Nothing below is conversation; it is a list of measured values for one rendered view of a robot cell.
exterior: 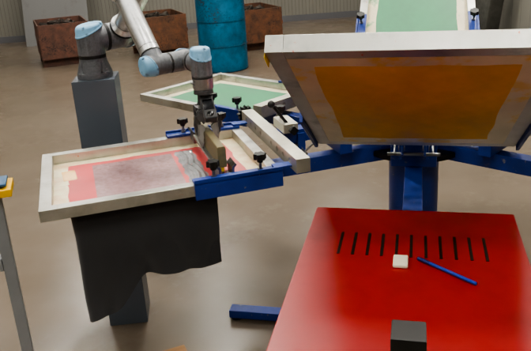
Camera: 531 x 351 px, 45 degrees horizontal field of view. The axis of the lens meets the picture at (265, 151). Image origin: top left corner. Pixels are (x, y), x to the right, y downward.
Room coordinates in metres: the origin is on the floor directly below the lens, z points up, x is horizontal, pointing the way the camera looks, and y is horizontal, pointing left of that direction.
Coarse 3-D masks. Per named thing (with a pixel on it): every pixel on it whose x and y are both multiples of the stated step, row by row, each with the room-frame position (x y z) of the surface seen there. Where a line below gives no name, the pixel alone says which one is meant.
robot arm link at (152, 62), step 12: (120, 0) 2.39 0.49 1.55; (132, 0) 2.39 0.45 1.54; (120, 12) 2.39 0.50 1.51; (132, 12) 2.36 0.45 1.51; (132, 24) 2.33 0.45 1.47; (144, 24) 2.34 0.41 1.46; (132, 36) 2.33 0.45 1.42; (144, 36) 2.30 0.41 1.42; (144, 48) 2.28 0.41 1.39; (156, 48) 2.28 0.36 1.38; (144, 60) 2.23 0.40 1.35; (156, 60) 2.24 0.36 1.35; (168, 60) 2.27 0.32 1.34; (144, 72) 2.23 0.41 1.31; (156, 72) 2.24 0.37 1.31; (168, 72) 2.27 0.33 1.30
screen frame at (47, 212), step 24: (120, 144) 2.42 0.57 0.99; (144, 144) 2.43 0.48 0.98; (168, 144) 2.45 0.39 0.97; (240, 144) 2.40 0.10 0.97; (48, 168) 2.19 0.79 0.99; (48, 192) 1.95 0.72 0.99; (144, 192) 1.90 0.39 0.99; (168, 192) 1.91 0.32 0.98; (192, 192) 1.93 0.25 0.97; (48, 216) 1.80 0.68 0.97; (72, 216) 1.82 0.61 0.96
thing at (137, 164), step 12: (144, 156) 2.36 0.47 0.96; (156, 156) 2.35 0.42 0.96; (168, 156) 2.34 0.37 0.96; (204, 156) 2.32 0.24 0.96; (228, 156) 2.30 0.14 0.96; (72, 168) 2.27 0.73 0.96; (84, 168) 2.26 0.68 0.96; (96, 168) 2.25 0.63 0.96; (108, 168) 2.24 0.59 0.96; (120, 168) 2.23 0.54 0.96; (132, 168) 2.23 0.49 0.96; (144, 168) 2.22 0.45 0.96; (156, 168) 2.21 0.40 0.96; (168, 168) 2.20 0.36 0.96; (72, 180) 2.14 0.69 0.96; (84, 180) 2.13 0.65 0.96
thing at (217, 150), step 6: (204, 132) 2.24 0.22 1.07; (210, 132) 2.22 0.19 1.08; (204, 138) 2.25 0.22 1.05; (210, 138) 2.15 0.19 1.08; (216, 138) 2.14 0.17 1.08; (210, 144) 2.15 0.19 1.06; (216, 144) 2.08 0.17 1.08; (222, 144) 2.08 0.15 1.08; (210, 150) 2.16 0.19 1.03; (216, 150) 2.06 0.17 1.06; (222, 150) 2.05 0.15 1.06; (216, 156) 2.07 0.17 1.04; (222, 156) 2.05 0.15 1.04; (222, 162) 2.05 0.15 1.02
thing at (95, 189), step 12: (180, 168) 2.19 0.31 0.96; (204, 168) 2.18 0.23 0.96; (240, 168) 2.15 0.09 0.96; (96, 180) 2.13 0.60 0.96; (108, 180) 2.12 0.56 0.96; (120, 180) 2.11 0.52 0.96; (132, 180) 2.10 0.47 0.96; (144, 180) 2.10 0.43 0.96; (156, 180) 2.09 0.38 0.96; (168, 180) 2.08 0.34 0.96; (180, 180) 2.07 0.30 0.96; (72, 192) 2.03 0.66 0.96; (84, 192) 2.02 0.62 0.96; (96, 192) 2.01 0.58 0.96; (108, 192) 2.01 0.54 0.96; (120, 192) 2.00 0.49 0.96
